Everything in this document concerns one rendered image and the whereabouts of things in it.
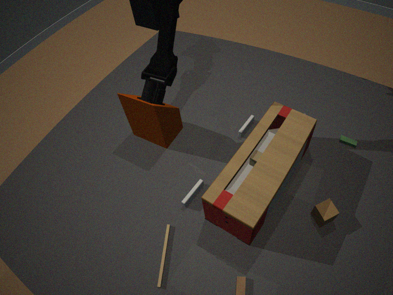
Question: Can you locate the small green block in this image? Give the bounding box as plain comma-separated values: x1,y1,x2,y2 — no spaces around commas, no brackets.
340,135,357,148

